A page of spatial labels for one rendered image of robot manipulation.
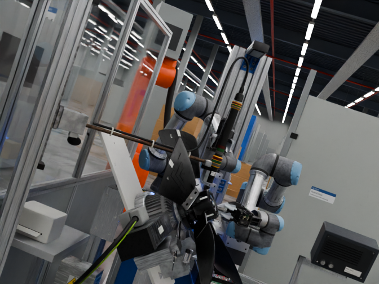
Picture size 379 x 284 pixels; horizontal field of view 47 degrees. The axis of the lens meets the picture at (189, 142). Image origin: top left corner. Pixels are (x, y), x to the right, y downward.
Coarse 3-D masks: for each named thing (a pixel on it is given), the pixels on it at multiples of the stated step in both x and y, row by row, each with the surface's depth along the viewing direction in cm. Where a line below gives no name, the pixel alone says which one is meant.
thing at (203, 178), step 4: (204, 164) 181; (208, 164) 181; (204, 168) 181; (208, 168) 181; (204, 172) 182; (208, 172) 182; (204, 176) 181; (204, 180) 182; (204, 184) 182; (208, 184) 181; (212, 184) 181
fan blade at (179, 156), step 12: (180, 144) 155; (180, 156) 155; (168, 168) 148; (180, 168) 155; (192, 168) 163; (180, 180) 157; (192, 180) 164; (168, 192) 152; (180, 192) 160; (180, 204) 164
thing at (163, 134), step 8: (160, 136) 180; (168, 136) 182; (176, 136) 185; (184, 136) 189; (192, 136) 194; (168, 144) 181; (184, 144) 186; (192, 144) 190; (168, 152) 180; (192, 152) 187; (192, 160) 184
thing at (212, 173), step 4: (240, 88) 182; (240, 92) 181; (236, 96) 181; (240, 96) 181; (240, 100) 181; (212, 168) 183; (216, 168) 183; (212, 172) 182; (216, 172) 183; (208, 176) 183; (212, 176) 183; (208, 180) 183; (212, 180) 183; (204, 188) 184; (208, 188) 184
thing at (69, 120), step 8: (64, 112) 151; (72, 112) 152; (56, 120) 151; (64, 120) 151; (72, 120) 152; (80, 120) 154; (56, 128) 152; (64, 128) 152; (72, 128) 153; (80, 128) 154
